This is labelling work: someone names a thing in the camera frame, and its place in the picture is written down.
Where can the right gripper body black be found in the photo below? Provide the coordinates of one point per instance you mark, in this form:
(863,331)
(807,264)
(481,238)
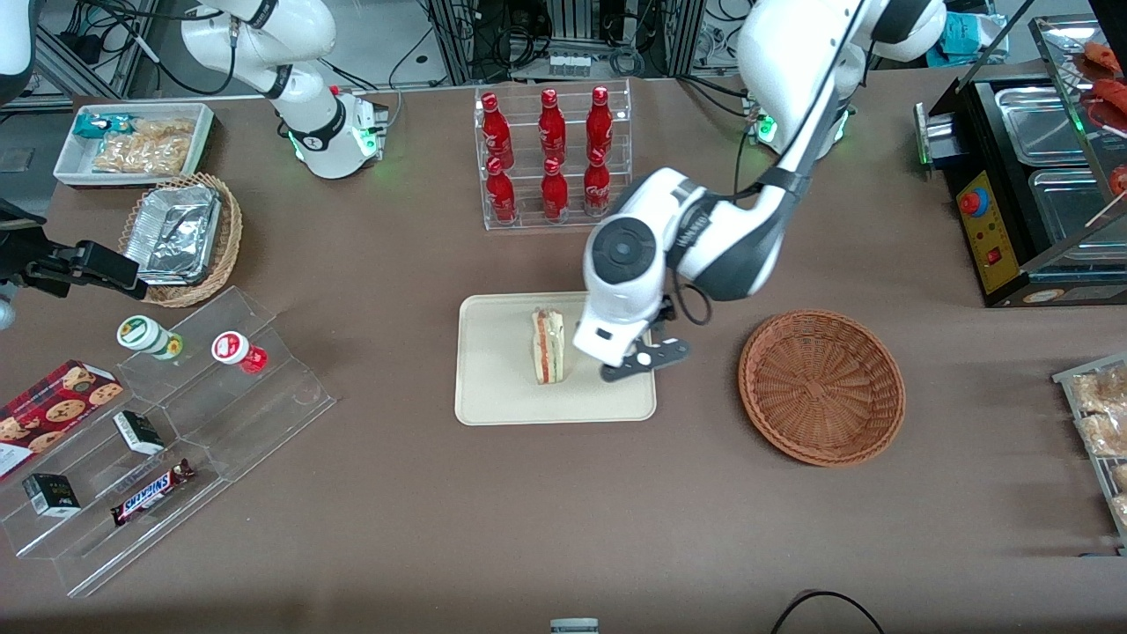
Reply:
(19,255)

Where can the triangle sandwich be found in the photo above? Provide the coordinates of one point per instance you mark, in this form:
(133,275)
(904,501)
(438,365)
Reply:
(548,348)

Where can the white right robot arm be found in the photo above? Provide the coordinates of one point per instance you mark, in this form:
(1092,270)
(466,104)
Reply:
(308,97)

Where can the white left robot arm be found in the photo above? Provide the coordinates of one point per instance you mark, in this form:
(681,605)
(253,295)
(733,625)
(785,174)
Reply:
(696,229)

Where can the cream plastic tray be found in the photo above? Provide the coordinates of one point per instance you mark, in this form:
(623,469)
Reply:
(502,379)

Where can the wicker basket holding foil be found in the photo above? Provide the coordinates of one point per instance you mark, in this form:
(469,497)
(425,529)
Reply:
(231,229)

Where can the round brown wicker basket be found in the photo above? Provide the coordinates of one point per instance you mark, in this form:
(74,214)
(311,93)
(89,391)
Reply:
(823,387)

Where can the stacked aluminium foil containers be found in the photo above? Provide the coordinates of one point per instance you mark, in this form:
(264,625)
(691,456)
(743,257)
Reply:
(176,233)

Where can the green lidded cup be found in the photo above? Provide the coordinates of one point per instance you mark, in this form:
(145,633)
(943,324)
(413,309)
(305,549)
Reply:
(145,336)

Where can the white rectangular snack bin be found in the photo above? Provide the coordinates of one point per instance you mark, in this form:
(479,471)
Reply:
(70,167)

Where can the clear bag of chips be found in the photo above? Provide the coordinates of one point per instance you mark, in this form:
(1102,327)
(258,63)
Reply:
(145,151)

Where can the teal snack packet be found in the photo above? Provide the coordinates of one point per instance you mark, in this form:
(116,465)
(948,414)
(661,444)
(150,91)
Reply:
(97,128)

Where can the red lidded cup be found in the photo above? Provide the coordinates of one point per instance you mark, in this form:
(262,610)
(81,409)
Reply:
(233,350)

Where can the tartan cookie box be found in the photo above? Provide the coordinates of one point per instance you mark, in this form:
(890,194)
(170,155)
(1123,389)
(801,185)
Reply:
(53,414)

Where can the clear acrylic bottle rack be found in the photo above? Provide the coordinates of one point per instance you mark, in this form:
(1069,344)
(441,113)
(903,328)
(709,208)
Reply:
(528,224)

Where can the small black carton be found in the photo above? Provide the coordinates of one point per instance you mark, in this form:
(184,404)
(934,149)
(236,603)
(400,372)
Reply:
(51,495)
(139,433)

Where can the red cola bottle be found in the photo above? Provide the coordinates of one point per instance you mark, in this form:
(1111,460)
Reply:
(552,123)
(501,194)
(496,128)
(597,187)
(555,192)
(600,119)

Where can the clear acrylic stepped shelf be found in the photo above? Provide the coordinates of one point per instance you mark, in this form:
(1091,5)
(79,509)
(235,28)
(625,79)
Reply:
(264,414)

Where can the Snickers chocolate bar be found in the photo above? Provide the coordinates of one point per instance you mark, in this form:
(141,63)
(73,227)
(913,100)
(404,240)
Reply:
(151,493)

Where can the small grey device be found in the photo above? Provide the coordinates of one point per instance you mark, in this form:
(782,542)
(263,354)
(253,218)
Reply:
(574,626)

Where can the black food warmer yellow panel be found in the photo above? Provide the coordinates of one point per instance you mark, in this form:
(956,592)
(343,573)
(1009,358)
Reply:
(990,238)

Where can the steel warmer pan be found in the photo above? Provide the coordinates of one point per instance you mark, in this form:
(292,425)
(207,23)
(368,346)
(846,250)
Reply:
(1070,207)
(1039,123)

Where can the teal cloth bundle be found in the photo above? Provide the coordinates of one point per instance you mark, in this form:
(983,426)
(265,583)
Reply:
(964,40)

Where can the wrapped rice cracker pack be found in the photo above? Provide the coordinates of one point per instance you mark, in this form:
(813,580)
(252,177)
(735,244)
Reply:
(1120,477)
(1120,509)
(1101,392)
(1105,434)

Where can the glass warmer cover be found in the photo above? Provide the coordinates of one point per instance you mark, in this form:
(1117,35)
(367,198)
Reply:
(1070,97)

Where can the red sausage on skewer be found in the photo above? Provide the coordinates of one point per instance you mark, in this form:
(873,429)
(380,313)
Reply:
(1102,57)
(1118,180)
(1111,95)

